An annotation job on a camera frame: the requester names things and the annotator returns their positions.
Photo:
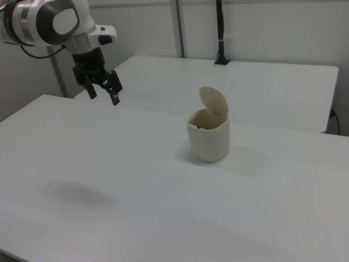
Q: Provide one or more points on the grey partition post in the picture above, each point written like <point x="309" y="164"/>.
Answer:
<point x="57" y="73"/>

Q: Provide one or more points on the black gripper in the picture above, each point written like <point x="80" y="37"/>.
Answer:
<point x="88" y="64"/>

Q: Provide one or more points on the black camera stand pole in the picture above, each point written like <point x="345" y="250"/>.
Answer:
<point x="221" y="27"/>

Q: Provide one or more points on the white side table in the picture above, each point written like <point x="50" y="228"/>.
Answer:
<point x="245" y="82"/>

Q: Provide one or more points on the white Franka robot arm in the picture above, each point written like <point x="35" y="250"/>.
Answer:
<point x="41" y="21"/>

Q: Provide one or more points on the beige lidded trash bin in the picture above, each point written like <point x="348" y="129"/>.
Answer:
<point x="208" y="142"/>

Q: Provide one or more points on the white zip tie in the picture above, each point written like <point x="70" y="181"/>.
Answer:
<point x="223" y="40"/>

